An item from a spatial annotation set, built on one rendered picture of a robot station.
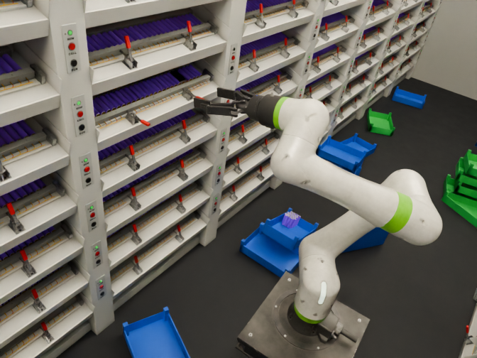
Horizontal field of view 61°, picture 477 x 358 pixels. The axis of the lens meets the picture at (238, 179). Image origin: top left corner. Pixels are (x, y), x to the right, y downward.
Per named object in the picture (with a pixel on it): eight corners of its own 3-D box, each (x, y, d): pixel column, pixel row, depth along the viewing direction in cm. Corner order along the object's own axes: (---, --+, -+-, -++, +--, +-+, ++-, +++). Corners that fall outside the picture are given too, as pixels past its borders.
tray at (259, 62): (302, 58, 216) (314, 35, 206) (232, 90, 174) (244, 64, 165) (274, 35, 220) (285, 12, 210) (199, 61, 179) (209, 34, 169)
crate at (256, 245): (304, 258, 223) (307, 248, 218) (284, 280, 209) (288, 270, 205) (260, 231, 236) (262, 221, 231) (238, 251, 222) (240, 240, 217)
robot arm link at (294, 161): (380, 188, 122) (404, 188, 111) (367, 224, 120) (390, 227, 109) (274, 136, 114) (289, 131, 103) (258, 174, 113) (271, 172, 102)
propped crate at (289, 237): (284, 218, 247) (289, 207, 244) (314, 235, 239) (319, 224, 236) (261, 231, 222) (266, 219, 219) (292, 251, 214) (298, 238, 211)
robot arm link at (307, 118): (340, 113, 113) (329, 94, 104) (323, 154, 111) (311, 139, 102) (295, 104, 120) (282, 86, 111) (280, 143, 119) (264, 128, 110)
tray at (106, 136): (218, 96, 168) (226, 78, 161) (95, 153, 127) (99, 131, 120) (184, 67, 172) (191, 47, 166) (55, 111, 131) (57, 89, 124)
